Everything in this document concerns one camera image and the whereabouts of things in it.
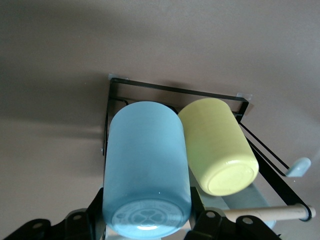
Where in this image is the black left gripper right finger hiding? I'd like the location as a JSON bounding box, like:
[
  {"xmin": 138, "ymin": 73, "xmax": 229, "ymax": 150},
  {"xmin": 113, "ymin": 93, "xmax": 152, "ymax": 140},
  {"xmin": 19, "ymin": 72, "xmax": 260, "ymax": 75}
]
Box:
[{"xmin": 184, "ymin": 186, "xmax": 282, "ymax": 240}]

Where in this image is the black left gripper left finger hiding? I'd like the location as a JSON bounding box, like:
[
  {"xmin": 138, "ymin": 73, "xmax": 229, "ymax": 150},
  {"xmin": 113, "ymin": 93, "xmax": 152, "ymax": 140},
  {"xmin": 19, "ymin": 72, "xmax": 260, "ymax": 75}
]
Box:
[{"xmin": 0, "ymin": 187, "xmax": 107, "ymax": 240}]

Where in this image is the light blue cup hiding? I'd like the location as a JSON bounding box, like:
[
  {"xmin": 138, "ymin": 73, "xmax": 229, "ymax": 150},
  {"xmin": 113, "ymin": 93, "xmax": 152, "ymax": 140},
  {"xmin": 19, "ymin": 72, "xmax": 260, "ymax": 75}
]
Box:
[{"xmin": 101, "ymin": 100, "xmax": 194, "ymax": 239}]

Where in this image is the grey cup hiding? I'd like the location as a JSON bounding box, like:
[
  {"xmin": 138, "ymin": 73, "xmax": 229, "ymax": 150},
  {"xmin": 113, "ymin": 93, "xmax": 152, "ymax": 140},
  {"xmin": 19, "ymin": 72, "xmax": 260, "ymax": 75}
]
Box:
[{"xmin": 198, "ymin": 183, "xmax": 277, "ymax": 230}]

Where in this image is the yellow cup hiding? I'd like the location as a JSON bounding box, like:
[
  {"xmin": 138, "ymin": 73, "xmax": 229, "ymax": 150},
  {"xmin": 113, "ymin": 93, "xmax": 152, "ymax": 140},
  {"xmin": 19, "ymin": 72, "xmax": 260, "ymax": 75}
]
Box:
[{"xmin": 177, "ymin": 97, "xmax": 260, "ymax": 197}]

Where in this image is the black wire cup rack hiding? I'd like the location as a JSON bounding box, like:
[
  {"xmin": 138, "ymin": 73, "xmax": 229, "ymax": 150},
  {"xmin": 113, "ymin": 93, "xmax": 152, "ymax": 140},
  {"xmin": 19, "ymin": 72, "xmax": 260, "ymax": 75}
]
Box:
[{"xmin": 100, "ymin": 76, "xmax": 316, "ymax": 226}]

